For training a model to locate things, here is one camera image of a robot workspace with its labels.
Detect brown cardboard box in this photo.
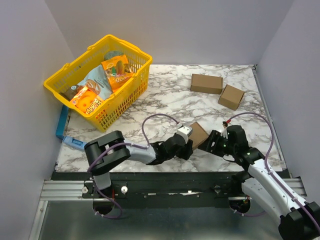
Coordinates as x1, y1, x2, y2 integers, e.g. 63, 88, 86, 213
188, 121, 209, 150

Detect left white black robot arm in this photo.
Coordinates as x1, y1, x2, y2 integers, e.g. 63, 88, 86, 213
84, 126, 193, 198

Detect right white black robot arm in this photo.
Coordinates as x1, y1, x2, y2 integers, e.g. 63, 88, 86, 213
198, 125, 320, 240

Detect small folded cardboard box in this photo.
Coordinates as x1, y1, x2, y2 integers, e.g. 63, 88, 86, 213
218, 84, 245, 111

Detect large folded cardboard box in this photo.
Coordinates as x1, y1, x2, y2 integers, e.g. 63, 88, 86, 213
190, 73, 223, 95

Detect blue flat box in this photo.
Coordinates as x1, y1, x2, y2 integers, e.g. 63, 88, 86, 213
55, 105, 69, 140

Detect yellow plastic shopping basket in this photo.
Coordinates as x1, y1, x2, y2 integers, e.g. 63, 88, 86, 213
43, 34, 152, 132

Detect orange mango snack bag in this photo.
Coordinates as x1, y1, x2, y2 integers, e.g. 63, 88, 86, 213
101, 54, 134, 93

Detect orange apple snack bag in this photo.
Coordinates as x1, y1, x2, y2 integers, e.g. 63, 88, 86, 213
70, 86, 104, 115

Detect light blue small carton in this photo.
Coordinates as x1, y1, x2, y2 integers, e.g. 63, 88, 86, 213
62, 136, 87, 152

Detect light blue bread bag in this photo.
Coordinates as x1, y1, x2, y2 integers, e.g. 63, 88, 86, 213
76, 65, 113, 100

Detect green round snack pack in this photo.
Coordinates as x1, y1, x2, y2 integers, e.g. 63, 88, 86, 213
104, 50, 124, 61

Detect dark brown snack pack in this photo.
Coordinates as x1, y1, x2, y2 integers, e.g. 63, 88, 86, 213
59, 88, 78, 101

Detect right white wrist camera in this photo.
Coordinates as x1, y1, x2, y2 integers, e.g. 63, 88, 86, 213
221, 120, 231, 139

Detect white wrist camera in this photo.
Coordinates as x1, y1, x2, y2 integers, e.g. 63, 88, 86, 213
176, 125, 193, 143
221, 120, 231, 139

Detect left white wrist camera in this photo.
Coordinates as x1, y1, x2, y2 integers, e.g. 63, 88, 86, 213
176, 125, 193, 143

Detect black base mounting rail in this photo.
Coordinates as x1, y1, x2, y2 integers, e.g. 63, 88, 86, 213
51, 171, 253, 210

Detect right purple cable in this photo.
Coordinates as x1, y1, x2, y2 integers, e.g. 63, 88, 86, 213
224, 111, 320, 233

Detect aluminium extrusion frame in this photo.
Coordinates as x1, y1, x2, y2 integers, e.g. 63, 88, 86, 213
40, 178, 307, 201

